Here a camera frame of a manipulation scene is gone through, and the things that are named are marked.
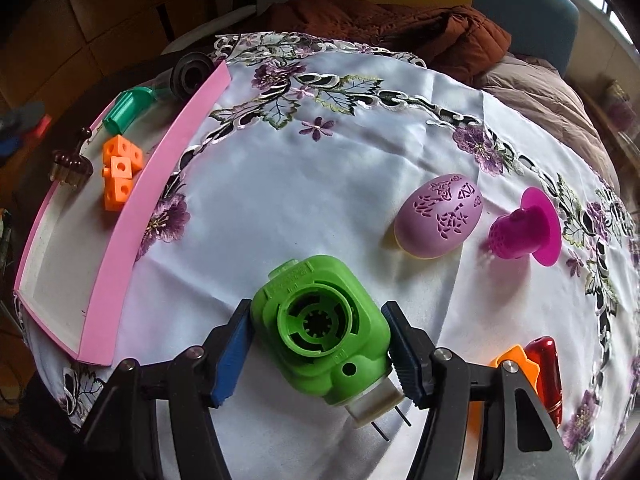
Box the purple patterned egg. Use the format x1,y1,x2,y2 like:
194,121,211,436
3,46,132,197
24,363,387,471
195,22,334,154
395,173,485,260

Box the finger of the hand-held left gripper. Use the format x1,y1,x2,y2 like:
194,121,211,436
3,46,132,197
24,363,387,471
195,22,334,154
0,132,26,156
0,101,47,128

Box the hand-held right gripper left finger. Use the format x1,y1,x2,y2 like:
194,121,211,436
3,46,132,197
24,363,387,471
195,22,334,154
60,299,256,480

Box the brown quilted jacket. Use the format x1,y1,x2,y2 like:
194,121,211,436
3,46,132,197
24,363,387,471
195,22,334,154
252,0,513,83

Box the wooden wardrobe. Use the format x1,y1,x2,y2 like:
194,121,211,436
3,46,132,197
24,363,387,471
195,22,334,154
0,0,211,126

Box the grey yellow blue headboard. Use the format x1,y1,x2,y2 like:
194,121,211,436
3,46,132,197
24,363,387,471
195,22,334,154
255,0,581,78

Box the floral embroidered white tablecloth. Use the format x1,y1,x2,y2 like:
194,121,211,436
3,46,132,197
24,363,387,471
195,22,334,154
15,32,640,466

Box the pink toy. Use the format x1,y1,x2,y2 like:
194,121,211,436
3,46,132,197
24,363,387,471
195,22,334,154
602,80,638,128

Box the grey black cylinder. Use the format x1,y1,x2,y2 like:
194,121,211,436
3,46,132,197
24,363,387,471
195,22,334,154
147,52,217,103

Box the orange linked cubes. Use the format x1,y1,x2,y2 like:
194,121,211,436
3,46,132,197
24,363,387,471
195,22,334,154
101,135,145,211

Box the pale pink duvet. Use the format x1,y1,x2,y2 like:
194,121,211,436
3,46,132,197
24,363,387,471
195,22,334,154
475,52,621,196

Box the pink cardboard box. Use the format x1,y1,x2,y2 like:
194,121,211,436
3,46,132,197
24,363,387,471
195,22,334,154
12,59,233,367

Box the green plug-in device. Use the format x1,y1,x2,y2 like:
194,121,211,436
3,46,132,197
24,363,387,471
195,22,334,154
250,255,413,443

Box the magenta flanged cup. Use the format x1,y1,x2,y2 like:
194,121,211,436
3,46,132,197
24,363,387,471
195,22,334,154
487,186,561,267

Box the green plastic spool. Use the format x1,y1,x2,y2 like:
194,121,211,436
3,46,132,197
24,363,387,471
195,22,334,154
102,86,161,135

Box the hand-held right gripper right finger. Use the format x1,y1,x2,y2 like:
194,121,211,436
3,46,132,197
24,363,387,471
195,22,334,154
381,301,581,480

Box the brown scalp massager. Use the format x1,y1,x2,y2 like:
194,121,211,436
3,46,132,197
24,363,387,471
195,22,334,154
50,127,95,190

